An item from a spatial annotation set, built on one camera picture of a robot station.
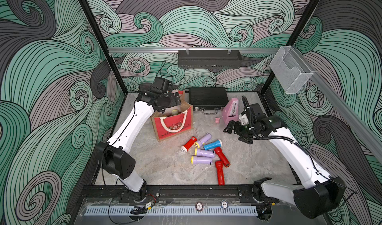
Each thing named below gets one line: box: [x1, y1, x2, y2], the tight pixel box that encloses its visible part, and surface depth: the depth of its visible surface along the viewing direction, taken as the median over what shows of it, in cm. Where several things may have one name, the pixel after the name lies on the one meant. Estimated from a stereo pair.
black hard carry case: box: [189, 86, 229, 115], surface depth 113 cm
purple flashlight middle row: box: [193, 147, 216, 158], surface depth 86 cm
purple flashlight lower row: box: [190, 155, 213, 166], surface depth 84 cm
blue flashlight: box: [203, 139, 223, 151], surface depth 89 cm
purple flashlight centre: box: [193, 132, 212, 149], surface depth 92 cm
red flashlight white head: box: [180, 135, 198, 153], surface depth 91 cm
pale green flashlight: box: [171, 109, 180, 115], surface depth 100 cm
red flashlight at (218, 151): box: [213, 146, 231, 168], surface depth 86 cm
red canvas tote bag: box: [150, 90, 194, 142], surface depth 85 cm
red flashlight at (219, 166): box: [214, 160, 226, 186], surface depth 79 cm
